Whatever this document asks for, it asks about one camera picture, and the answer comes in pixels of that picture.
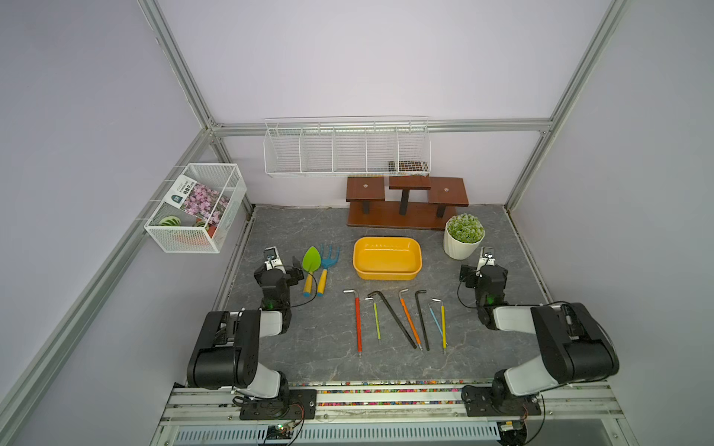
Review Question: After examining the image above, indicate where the yellow hex key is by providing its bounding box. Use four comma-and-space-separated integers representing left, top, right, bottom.
431, 298, 448, 354

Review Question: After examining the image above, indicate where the blue hex key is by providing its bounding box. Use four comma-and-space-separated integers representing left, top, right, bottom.
429, 306, 444, 337

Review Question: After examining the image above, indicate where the thin black hex key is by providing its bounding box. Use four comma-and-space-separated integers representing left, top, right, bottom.
415, 289, 431, 351

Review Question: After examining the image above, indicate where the orange hex key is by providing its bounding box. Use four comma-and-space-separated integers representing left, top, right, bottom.
399, 288, 423, 350

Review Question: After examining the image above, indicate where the large black hex key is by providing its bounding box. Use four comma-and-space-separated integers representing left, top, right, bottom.
367, 291, 418, 349

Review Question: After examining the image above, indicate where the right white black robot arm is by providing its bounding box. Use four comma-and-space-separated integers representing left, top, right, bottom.
459, 264, 620, 417

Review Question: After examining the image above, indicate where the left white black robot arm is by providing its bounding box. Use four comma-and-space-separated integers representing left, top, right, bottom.
187, 259, 317, 421

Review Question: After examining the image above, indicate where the red hex key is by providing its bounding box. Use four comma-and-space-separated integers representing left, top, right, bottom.
343, 289, 363, 358

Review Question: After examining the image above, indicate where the yellow plastic storage box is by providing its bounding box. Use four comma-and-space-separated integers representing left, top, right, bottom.
353, 236, 423, 282

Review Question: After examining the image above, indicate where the green hex key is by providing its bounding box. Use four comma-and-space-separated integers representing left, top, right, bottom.
366, 297, 381, 344

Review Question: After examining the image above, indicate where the green garden trowel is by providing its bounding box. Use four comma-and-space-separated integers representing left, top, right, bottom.
302, 246, 322, 297

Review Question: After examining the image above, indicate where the white pot green plant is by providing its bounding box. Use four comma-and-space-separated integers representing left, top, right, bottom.
444, 214, 485, 260

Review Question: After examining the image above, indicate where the blue garden hand rake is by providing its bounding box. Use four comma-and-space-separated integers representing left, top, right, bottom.
317, 245, 340, 297

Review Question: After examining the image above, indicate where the brown wooden stepped stand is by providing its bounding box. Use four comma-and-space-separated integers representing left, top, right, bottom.
346, 176, 470, 230

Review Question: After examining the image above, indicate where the flower seed packet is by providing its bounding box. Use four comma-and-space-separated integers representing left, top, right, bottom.
163, 175, 230, 226

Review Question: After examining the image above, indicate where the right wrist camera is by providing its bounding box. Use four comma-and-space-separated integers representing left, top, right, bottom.
477, 246, 496, 269

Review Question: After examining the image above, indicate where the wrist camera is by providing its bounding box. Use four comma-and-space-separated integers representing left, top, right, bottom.
477, 246, 496, 269
263, 246, 286, 272

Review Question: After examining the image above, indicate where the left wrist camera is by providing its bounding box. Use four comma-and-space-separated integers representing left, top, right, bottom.
263, 246, 286, 272

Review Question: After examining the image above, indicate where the white wire side basket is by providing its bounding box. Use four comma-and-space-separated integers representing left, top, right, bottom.
144, 163, 247, 254

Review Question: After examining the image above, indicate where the long white wire shelf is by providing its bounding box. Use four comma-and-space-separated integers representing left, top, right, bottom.
263, 116, 431, 177

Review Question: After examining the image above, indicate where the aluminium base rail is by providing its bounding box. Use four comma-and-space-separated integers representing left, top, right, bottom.
151, 380, 638, 445

